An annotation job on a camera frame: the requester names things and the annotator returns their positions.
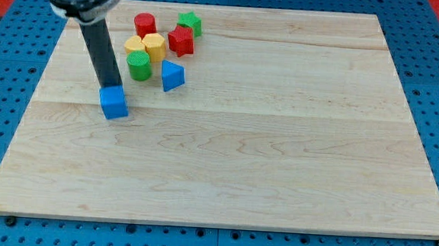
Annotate yellow hexagonal prism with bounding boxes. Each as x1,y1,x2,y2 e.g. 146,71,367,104
142,33,167,62

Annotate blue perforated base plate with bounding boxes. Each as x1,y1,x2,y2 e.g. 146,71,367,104
0,0,439,246

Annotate blue cube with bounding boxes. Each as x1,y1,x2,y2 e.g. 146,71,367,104
99,85,129,120

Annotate wooden board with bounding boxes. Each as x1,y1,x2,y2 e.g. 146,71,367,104
0,1,439,239

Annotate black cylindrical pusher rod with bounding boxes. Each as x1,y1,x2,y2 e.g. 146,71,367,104
79,19,123,88

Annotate blue triangular prism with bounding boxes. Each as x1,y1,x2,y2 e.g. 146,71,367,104
162,60,185,92

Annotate red cylinder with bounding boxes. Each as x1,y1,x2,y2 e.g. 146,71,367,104
133,12,156,38

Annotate green star block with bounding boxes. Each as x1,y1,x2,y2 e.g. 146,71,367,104
177,11,202,37

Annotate yellow heart block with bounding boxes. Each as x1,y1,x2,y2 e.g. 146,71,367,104
124,35,146,54

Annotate green cylinder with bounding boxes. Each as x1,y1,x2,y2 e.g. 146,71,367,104
127,51,152,81

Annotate red star block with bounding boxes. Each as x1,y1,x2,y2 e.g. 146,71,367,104
168,25,194,57

